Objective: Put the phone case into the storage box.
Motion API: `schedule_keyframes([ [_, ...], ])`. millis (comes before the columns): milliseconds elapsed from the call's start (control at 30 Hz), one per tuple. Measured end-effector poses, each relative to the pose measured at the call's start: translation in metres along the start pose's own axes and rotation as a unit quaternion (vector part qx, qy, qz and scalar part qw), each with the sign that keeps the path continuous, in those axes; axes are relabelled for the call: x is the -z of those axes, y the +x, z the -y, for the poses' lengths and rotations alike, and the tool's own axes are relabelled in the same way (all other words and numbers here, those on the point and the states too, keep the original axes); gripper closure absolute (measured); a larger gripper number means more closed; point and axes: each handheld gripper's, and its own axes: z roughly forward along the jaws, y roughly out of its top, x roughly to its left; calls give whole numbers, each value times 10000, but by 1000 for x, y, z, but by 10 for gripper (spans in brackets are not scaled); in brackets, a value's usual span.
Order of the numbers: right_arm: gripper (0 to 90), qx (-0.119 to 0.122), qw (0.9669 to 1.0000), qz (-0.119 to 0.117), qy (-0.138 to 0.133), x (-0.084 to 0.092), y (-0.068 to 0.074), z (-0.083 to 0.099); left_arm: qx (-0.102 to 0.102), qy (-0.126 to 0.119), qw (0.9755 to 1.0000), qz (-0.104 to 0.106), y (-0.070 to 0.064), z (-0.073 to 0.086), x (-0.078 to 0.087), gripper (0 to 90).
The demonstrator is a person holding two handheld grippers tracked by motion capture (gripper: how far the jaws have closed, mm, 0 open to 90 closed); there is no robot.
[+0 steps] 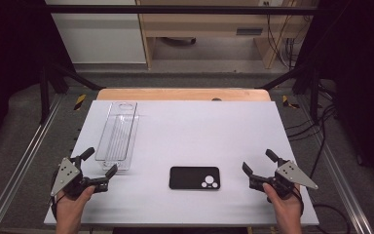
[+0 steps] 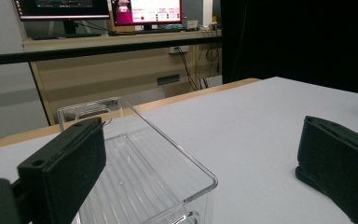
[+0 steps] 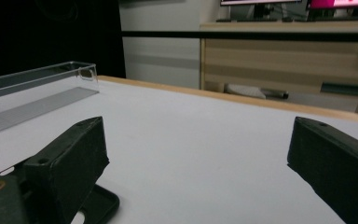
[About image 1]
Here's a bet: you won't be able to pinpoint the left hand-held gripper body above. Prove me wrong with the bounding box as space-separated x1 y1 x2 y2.
50 156 110 199

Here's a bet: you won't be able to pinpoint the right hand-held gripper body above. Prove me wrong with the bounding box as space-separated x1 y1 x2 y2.
248 158 319 200

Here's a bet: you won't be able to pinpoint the clear plastic packaging box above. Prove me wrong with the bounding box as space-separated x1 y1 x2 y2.
93 100 141 173

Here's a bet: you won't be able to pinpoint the black phone case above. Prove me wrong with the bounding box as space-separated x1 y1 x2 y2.
168 166 221 191

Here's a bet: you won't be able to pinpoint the person's left hand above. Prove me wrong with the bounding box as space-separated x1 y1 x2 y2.
56 184 96 226

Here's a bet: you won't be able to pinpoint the person's right hand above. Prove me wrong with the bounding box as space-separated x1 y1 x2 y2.
261 182 304 226

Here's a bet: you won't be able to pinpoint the yellow black tape strip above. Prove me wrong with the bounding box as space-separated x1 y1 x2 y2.
73 94 88 112
281 95 302 110

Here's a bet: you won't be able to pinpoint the white table board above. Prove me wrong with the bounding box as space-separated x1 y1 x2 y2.
43 99 320 227

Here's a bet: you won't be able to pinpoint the wooden table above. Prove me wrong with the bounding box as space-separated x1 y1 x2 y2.
95 88 272 102

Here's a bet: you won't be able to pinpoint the dark curtain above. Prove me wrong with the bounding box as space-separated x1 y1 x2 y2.
0 0 76 160
296 0 374 199

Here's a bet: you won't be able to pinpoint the white cabinet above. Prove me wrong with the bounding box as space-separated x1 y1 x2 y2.
44 0 148 65

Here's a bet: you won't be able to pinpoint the grey desk label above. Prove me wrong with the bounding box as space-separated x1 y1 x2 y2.
236 27 264 37

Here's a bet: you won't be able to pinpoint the black object under desk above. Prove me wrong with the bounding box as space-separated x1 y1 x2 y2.
160 36 198 47

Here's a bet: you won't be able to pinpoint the light wooden desk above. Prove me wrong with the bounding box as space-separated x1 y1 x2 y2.
135 0 319 70

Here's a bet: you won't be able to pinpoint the aluminium rail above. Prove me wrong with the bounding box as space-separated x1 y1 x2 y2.
0 93 64 234
295 94 374 234

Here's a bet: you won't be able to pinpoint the black floor cables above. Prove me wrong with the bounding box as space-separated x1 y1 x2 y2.
285 82 339 180

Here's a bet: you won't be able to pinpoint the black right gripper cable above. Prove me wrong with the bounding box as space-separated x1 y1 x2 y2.
291 183 353 234

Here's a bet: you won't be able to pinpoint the black frame stand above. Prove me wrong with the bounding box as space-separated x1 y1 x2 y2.
255 62 323 125
38 61 105 125

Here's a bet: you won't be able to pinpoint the bundle of hanging cables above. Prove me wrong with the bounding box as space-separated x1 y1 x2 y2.
265 1 308 70

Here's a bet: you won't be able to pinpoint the black horizontal frame bar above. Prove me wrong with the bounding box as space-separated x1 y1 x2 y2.
44 4 319 16

